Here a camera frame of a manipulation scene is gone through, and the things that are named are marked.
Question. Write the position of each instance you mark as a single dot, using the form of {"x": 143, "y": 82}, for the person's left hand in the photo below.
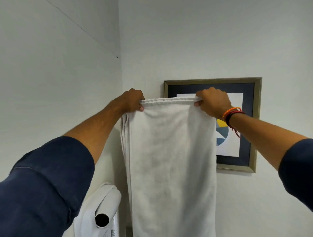
{"x": 130, "y": 100}

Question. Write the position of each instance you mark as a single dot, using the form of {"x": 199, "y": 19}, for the person's right hand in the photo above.
{"x": 215, "y": 102}

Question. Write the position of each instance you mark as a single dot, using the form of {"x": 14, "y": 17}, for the person's right thumb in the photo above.
{"x": 198, "y": 103}

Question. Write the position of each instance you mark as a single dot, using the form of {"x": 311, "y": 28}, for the person's left thumb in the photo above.
{"x": 141, "y": 107}

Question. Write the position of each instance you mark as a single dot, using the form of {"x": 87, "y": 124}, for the white towel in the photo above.
{"x": 171, "y": 158}

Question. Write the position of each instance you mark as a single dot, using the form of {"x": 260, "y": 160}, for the person's left forearm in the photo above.
{"x": 97, "y": 129}

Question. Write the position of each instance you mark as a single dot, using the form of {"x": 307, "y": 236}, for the person's right forearm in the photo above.
{"x": 261, "y": 139}

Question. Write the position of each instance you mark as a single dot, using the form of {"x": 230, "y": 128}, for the gold framed abstract picture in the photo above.
{"x": 249, "y": 117}

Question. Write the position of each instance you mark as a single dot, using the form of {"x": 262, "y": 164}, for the dark blue right sleeve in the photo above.
{"x": 298, "y": 171}

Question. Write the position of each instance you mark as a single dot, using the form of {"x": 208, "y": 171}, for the dark blue sleeve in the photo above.
{"x": 44, "y": 188}
{"x": 298, "y": 171}

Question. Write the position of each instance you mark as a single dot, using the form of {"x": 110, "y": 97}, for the dark blue left sleeve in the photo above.
{"x": 44, "y": 188}

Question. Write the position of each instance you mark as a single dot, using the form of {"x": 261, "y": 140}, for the white wall hair dryer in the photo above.
{"x": 102, "y": 207}

